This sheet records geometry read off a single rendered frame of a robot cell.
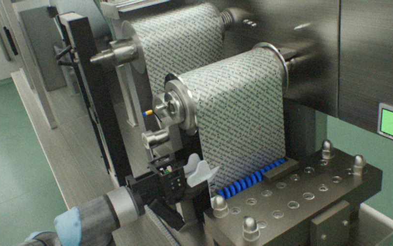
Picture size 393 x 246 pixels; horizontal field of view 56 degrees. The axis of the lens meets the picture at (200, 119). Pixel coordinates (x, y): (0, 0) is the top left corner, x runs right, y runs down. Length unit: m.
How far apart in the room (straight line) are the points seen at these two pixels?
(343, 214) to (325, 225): 0.05
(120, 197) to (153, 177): 0.08
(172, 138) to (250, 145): 0.19
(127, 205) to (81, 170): 0.65
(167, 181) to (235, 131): 0.20
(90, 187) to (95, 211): 0.53
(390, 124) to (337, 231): 0.26
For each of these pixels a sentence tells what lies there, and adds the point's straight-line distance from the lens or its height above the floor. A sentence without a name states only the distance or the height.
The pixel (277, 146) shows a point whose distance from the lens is 0.96.
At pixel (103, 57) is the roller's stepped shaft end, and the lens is 0.99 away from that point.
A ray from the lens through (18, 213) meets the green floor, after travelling 3.03.
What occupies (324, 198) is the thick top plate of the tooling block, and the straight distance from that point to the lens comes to 0.87.
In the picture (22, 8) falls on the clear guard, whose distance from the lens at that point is 1.68.
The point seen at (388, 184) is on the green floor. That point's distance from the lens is 2.64.
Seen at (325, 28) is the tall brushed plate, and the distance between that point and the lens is 0.88.
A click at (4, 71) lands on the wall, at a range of 6.35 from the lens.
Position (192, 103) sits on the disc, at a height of 1.27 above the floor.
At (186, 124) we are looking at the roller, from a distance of 0.81.
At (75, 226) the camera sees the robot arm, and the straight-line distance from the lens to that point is 0.75.
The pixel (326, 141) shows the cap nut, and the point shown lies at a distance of 0.98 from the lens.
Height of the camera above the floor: 1.58
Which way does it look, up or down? 27 degrees down
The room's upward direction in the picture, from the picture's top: 10 degrees counter-clockwise
